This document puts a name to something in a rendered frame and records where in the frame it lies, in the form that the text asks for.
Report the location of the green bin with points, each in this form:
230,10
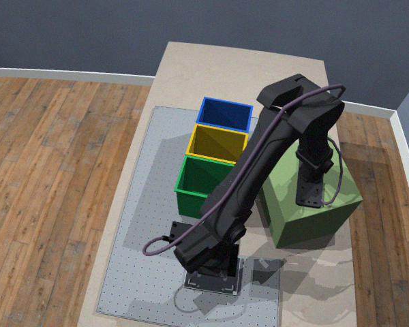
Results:
197,178

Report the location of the blue open-top bin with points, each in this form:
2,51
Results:
228,114

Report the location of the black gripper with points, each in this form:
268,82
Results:
217,267

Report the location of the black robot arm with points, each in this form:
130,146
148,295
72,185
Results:
309,121

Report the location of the yellow bin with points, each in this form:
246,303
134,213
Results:
216,144

